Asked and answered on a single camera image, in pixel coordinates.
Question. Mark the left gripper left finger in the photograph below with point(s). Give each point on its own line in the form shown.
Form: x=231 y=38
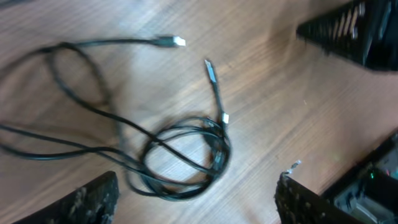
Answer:
x=92 y=203

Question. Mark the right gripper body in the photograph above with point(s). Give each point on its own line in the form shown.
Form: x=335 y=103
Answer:
x=368 y=191

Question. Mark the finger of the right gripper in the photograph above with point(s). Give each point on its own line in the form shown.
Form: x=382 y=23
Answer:
x=361 y=31

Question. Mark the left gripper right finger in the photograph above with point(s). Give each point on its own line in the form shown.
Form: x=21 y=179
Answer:
x=297 y=204

